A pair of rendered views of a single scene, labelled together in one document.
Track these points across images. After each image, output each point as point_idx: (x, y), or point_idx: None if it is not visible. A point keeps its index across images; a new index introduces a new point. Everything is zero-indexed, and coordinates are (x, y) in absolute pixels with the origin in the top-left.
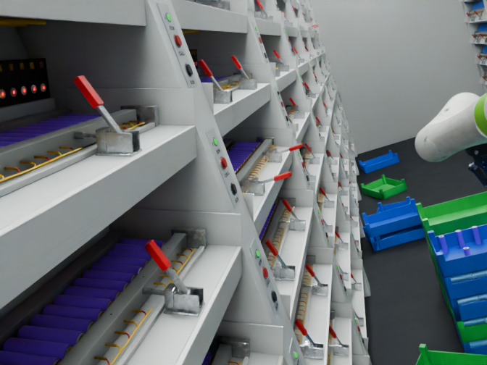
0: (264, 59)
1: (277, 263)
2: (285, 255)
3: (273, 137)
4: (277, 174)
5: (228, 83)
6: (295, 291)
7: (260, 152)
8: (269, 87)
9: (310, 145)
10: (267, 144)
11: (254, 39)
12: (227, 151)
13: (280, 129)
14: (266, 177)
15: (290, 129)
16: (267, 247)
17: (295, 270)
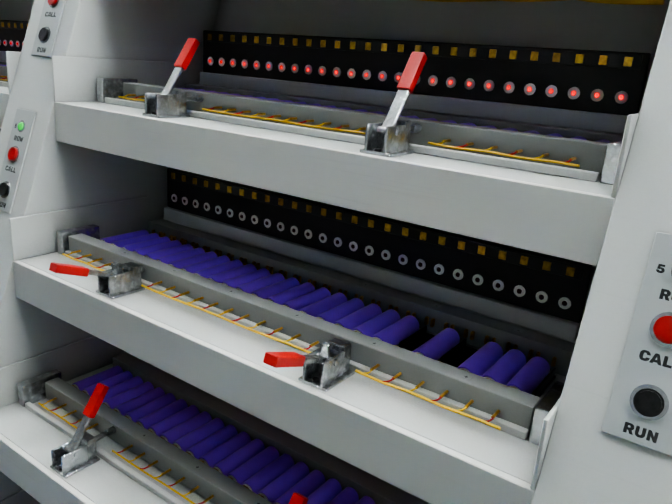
0: None
1: (89, 437)
2: (148, 502)
3: (535, 407)
4: (199, 342)
5: (417, 133)
6: (21, 454)
7: (339, 334)
8: (589, 210)
9: None
10: (442, 372)
11: (669, 4)
12: (407, 315)
13: (560, 397)
14: (196, 325)
15: (547, 415)
16: (169, 455)
17: (61, 465)
